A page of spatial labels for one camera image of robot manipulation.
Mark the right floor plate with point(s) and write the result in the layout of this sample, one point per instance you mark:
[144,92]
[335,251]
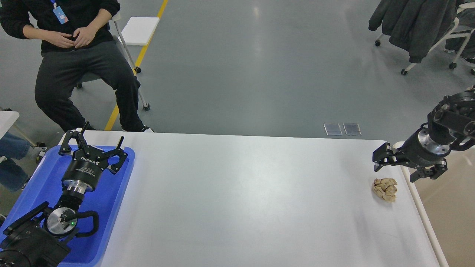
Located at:
[352,129]

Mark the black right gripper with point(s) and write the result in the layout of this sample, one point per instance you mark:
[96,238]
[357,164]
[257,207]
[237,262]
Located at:
[419,151]

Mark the floor plate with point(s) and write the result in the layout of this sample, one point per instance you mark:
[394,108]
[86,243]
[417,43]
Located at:
[333,129]
[352,129]

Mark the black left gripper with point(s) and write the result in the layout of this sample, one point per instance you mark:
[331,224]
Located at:
[84,167]

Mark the seated person in black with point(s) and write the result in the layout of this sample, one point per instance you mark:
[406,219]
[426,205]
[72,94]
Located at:
[62,68]

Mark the brown paper ball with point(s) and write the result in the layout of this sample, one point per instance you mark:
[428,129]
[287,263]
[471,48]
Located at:
[385,189]

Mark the person's right hand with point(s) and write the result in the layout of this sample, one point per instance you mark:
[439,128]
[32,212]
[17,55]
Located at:
[58,39]

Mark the white side table corner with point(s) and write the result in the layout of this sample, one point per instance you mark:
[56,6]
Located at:
[7,119]

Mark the left floor plate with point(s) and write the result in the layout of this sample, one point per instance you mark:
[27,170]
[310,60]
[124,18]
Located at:
[333,129]

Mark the person's left hand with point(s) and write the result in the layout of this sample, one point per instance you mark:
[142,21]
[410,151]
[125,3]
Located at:
[84,36]

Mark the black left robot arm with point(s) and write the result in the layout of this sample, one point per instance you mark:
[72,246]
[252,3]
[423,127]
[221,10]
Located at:
[66,213]

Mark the beige plastic bin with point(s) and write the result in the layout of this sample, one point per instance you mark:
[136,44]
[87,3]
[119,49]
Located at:
[447,209]

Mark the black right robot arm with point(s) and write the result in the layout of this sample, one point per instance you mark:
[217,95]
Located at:
[450,127]

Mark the blue id badge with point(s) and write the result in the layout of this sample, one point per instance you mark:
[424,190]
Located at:
[59,13]

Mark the dark jacket on chair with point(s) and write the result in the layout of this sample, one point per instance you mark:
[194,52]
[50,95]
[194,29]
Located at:
[414,25]

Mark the blue jeans leg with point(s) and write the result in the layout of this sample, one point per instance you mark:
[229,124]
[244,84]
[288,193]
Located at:
[12,150]

